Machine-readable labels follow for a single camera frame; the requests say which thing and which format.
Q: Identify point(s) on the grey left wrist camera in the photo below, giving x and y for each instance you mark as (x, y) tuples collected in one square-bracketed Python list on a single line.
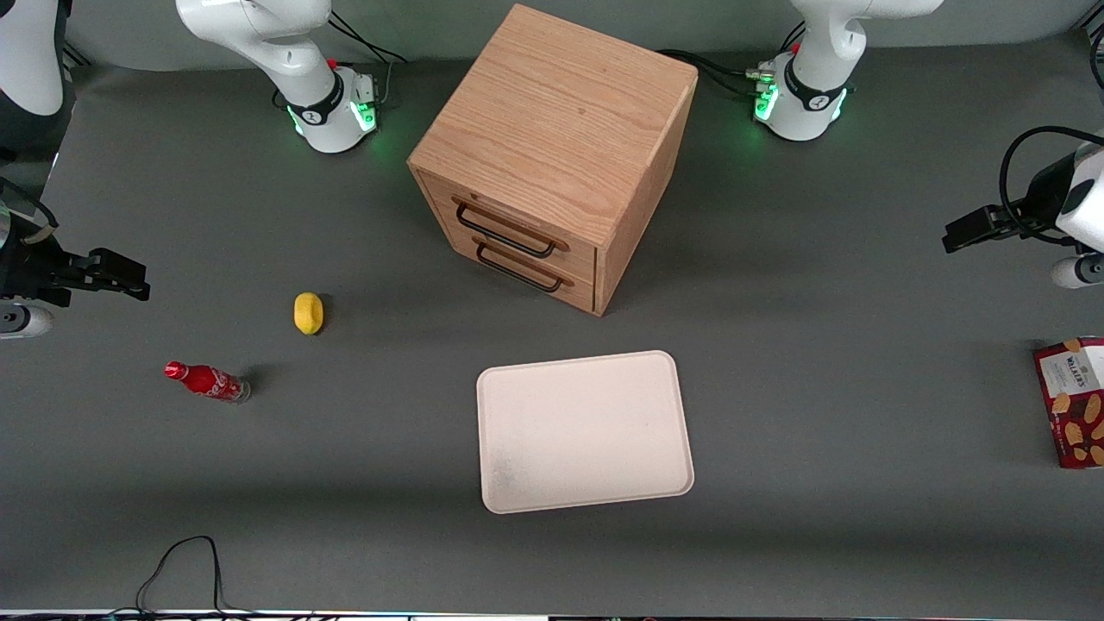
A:
[(1078, 272)]

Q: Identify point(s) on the wooden drawer cabinet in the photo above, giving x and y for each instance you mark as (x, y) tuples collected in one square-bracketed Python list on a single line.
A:
[(552, 121)]

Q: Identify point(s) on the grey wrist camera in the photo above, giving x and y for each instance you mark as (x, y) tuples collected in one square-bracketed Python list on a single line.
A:
[(24, 321), (1078, 272)]

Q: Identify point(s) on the red cola bottle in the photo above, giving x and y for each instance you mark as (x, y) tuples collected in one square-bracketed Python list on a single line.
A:
[(207, 380)]

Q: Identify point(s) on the yellow lemon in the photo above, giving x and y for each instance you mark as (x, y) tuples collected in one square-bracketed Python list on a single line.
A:
[(308, 312)]

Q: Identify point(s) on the red cookie box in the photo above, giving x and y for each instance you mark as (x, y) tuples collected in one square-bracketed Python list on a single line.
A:
[(1074, 405)]

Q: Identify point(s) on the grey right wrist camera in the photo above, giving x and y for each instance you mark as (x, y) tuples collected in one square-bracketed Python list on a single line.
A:
[(24, 321)]

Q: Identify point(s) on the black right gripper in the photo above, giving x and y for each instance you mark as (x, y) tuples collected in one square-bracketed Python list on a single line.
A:
[(24, 268)]

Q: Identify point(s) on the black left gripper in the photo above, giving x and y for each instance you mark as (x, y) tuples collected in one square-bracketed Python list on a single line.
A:
[(1035, 197)]

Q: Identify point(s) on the beige plastic tray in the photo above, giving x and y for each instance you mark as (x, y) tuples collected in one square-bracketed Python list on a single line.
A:
[(582, 431)]

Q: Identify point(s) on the wooden drawer front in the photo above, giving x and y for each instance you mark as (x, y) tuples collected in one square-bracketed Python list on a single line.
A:
[(586, 259), (580, 293)]

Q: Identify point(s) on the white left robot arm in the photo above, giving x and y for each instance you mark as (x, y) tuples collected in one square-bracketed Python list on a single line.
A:
[(815, 95)]

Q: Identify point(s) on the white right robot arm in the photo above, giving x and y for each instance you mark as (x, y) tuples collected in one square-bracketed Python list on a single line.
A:
[(285, 52)]

